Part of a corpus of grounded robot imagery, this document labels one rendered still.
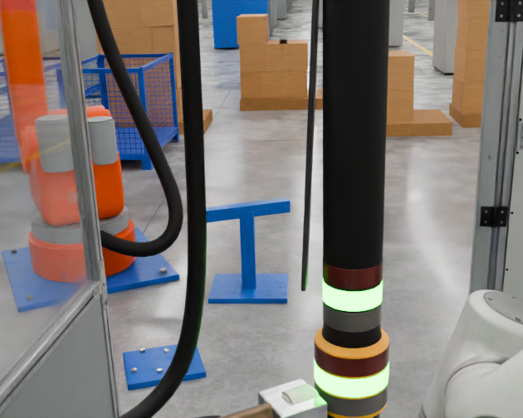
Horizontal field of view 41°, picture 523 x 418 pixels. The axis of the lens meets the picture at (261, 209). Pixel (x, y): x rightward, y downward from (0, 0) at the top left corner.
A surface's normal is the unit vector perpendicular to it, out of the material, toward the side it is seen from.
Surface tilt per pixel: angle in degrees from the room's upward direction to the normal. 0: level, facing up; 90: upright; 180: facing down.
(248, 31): 90
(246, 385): 0
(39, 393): 90
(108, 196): 90
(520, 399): 72
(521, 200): 90
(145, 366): 0
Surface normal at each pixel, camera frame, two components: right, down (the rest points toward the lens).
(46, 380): 0.99, 0.02
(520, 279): -0.14, 0.32
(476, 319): -0.90, -0.10
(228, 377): -0.03, -0.95
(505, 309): 0.25, -0.90
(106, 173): 0.42, 0.28
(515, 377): -0.55, -0.22
